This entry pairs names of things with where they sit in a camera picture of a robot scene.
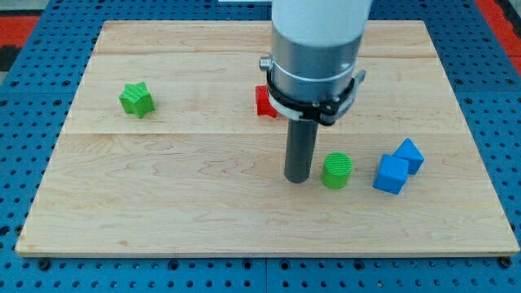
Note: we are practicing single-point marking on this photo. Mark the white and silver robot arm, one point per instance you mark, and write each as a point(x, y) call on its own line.
point(314, 46)

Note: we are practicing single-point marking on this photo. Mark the red star block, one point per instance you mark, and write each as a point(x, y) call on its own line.
point(263, 105)

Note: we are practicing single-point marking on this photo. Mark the green star block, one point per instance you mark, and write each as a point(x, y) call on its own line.
point(136, 99)

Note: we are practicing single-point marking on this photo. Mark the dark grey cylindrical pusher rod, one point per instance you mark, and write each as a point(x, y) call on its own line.
point(301, 138)

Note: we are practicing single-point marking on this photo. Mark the green cylinder block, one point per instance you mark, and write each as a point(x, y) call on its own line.
point(336, 170)

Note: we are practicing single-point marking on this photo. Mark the light wooden board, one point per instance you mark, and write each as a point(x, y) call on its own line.
point(202, 175)

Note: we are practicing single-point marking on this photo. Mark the blue cube block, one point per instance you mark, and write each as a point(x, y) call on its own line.
point(392, 174)

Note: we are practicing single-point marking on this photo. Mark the blue triangular prism block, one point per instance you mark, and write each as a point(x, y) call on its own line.
point(410, 152)

